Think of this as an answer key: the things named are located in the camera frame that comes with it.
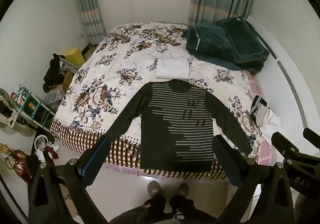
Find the white folded cloth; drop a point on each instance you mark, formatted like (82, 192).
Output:
(172, 67)

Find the black and white striped cloth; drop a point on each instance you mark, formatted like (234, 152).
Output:
(257, 106)

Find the grey slipper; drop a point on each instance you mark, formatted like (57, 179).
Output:
(182, 189)
(153, 187)

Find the yellow box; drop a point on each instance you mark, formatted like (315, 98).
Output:
(73, 56)

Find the white curved headboard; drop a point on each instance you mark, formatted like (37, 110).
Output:
(281, 93)

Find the dark green pillow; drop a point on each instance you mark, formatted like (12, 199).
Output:
(245, 38)

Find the dark striped sweater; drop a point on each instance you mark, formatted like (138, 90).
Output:
(162, 138)

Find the pink checked sheet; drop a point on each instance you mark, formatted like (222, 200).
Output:
(268, 153)

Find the teal storage rack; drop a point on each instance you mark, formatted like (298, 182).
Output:
(32, 105)

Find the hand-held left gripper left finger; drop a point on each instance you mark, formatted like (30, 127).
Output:
(96, 157)

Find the brown printed slipper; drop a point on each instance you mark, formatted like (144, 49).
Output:
(16, 164)

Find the black clothes pile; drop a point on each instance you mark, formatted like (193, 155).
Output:
(53, 73)

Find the person's right leg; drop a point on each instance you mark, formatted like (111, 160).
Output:
(182, 207)

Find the dark green blanket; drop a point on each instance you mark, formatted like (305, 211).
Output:
(207, 43)

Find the bed with floral sheet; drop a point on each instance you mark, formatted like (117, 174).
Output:
(112, 73)

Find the clear plastic bag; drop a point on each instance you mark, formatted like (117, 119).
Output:
(53, 96)

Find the white and red slippers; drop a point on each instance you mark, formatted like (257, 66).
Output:
(43, 147)

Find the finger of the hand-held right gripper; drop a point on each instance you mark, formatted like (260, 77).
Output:
(312, 135)
(283, 144)

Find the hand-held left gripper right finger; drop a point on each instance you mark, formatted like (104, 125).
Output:
(226, 161)

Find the person's right forearm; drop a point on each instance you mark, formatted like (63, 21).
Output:
(307, 210)

